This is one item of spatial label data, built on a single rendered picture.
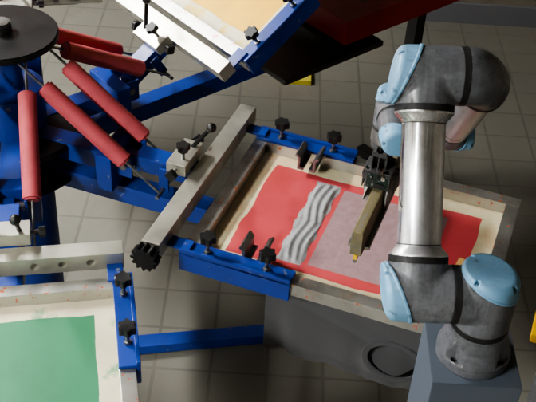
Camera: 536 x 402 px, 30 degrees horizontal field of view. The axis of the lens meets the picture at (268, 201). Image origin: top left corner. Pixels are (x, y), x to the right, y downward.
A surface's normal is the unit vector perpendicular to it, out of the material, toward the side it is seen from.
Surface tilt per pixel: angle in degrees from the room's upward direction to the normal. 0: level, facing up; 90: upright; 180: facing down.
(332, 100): 0
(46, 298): 90
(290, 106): 0
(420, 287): 50
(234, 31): 32
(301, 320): 94
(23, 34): 0
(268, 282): 90
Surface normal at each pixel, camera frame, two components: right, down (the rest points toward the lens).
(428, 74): 0.03, 0.00
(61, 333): 0.05, -0.78
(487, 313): -0.02, 0.60
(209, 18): -0.36, -0.46
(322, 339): -0.31, 0.68
